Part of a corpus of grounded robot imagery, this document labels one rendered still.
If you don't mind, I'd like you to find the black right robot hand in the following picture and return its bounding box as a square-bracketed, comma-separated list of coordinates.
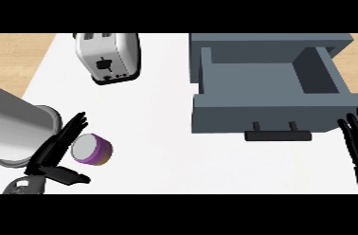
[338, 107, 358, 185]

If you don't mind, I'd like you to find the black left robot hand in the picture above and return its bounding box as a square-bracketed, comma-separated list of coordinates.
[24, 111, 93, 187]

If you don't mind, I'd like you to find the purple can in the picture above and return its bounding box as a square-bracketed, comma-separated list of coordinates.
[70, 133, 114, 167]

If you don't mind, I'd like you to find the grey open drawer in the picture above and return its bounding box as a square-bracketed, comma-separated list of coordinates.
[191, 46, 358, 135]

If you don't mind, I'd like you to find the white toaster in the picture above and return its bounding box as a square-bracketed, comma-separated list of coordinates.
[76, 33, 143, 86]

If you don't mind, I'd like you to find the grey cabinet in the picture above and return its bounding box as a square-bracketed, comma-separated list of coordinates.
[189, 33, 356, 85]

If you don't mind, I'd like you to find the black drawer handle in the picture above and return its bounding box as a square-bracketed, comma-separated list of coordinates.
[244, 120, 313, 142]

